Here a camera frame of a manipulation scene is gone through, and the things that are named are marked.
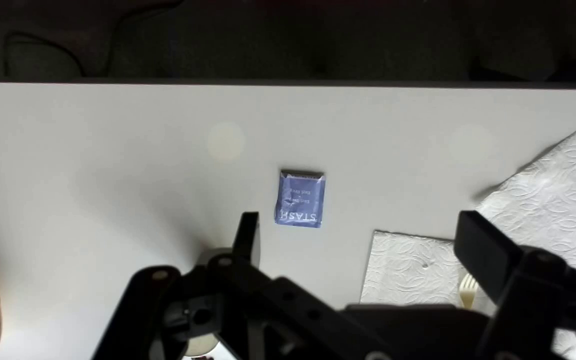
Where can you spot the white embossed paper towel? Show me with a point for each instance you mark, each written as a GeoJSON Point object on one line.
{"type": "Point", "coordinates": [536, 207]}

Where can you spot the blue foil packet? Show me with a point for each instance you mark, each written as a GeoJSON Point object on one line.
{"type": "Point", "coordinates": [301, 198]}

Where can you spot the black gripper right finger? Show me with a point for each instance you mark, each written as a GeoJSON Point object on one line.
{"type": "Point", "coordinates": [490, 257]}

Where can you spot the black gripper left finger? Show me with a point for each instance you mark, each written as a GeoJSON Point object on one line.
{"type": "Point", "coordinates": [247, 236]}

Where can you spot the cream plastic spoon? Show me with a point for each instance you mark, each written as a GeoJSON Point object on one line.
{"type": "Point", "coordinates": [468, 290]}

